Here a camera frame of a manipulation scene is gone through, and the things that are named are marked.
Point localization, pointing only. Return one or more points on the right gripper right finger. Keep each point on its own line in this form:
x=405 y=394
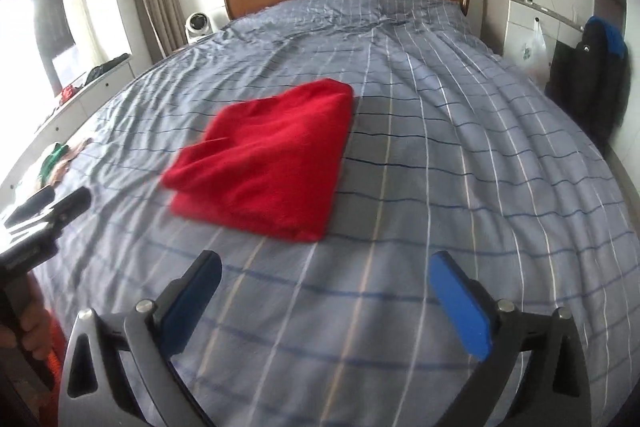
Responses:
x=554 y=389

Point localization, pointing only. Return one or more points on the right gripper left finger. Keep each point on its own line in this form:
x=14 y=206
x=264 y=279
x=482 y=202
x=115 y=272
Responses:
x=95 y=390

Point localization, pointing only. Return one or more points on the red knit sweater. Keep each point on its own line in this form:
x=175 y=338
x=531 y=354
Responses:
x=268 y=166

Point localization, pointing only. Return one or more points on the green and tan clothes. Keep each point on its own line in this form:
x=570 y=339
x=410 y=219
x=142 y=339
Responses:
x=56 y=162

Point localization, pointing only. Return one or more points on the dark clothes on cabinet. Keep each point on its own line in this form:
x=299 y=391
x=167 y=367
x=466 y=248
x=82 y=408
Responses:
x=102 y=69

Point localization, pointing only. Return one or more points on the person's left hand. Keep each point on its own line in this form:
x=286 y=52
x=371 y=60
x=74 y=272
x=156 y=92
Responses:
x=35 y=324

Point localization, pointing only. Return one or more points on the orange fluffy rug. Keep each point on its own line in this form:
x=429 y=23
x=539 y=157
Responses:
x=55 y=361

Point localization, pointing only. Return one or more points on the white low cabinet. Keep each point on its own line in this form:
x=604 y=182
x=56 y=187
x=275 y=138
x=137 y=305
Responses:
x=66 y=121

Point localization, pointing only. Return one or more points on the grey plaid bed cover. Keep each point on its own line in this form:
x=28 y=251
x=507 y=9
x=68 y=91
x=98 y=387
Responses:
x=452 y=149

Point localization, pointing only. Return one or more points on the white round fan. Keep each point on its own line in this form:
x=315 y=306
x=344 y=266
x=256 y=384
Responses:
x=198 y=26

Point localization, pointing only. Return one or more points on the black blue jacket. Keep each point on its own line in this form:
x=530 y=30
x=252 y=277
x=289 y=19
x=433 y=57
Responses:
x=591 y=81

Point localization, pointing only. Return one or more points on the white plastic bag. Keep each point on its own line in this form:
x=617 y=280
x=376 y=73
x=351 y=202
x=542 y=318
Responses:
x=533 y=58

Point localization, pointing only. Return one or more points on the white bedside dresser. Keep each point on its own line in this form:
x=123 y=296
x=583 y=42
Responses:
x=507 y=23

